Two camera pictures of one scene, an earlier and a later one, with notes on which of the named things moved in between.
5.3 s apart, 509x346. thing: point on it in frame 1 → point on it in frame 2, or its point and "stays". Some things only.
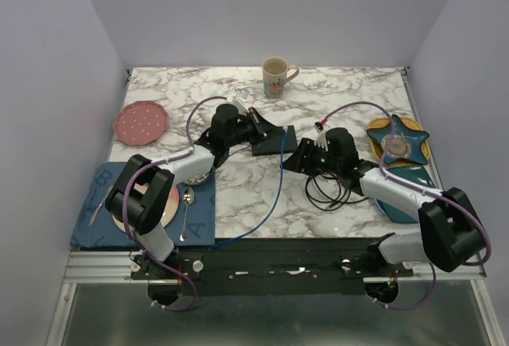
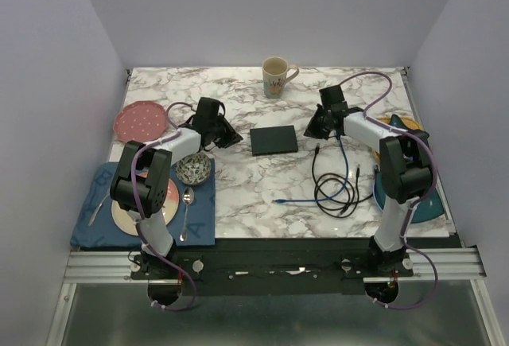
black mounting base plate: (269, 266) stays
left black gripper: (264, 125) → (231, 135)
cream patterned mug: (274, 75) stays
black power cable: (328, 196) stays
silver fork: (99, 206) stays
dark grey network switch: (273, 142) stays
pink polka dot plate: (141, 123) stays
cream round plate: (170, 210) stays
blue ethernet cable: (285, 132) → (281, 200)
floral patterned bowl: (191, 175) stays
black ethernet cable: (316, 204) → (351, 200)
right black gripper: (297, 162) → (312, 130)
